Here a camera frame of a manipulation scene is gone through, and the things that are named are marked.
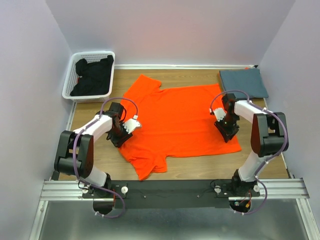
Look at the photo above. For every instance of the black t shirt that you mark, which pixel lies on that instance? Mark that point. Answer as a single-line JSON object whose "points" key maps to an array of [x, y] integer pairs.
{"points": [[93, 78]]}

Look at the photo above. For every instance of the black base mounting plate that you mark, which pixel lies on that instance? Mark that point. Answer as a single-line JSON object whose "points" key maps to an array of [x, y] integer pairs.
{"points": [[173, 194]]}

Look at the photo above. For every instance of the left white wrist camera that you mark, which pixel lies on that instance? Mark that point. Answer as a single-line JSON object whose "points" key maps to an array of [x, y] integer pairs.
{"points": [[131, 124]]}

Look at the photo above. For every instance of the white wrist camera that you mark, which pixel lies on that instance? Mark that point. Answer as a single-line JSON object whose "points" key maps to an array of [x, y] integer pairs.
{"points": [[219, 114], [131, 124]]}

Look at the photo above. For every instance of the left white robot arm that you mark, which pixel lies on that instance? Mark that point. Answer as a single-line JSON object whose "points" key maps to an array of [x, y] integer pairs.
{"points": [[75, 150]]}

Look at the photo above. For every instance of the aluminium frame rail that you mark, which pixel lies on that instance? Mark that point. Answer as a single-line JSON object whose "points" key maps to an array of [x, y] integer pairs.
{"points": [[280, 212]]}

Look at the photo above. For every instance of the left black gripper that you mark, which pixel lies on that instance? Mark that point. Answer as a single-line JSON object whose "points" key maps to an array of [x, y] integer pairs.
{"points": [[118, 142]]}

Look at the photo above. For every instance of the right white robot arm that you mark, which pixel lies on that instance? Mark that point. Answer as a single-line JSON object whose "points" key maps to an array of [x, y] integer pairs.
{"points": [[269, 138]]}

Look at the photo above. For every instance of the folded blue t shirt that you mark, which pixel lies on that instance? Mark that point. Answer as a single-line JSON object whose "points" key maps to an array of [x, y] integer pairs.
{"points": [[245, 80]]}

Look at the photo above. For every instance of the orange t shirt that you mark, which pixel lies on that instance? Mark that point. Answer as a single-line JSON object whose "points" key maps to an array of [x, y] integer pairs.
{"points": [[176, 122]]}

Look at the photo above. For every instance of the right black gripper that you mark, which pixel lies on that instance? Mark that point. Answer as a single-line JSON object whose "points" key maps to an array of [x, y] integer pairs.
{"points": [[226, 133]]}

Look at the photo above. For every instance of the white plastic laundry basket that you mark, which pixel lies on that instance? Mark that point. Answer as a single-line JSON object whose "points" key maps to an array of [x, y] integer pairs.
{"points": [[71, 77]]}

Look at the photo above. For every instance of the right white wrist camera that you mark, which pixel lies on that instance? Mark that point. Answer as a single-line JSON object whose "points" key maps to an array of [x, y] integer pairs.
{"points": [[219, 114]]}

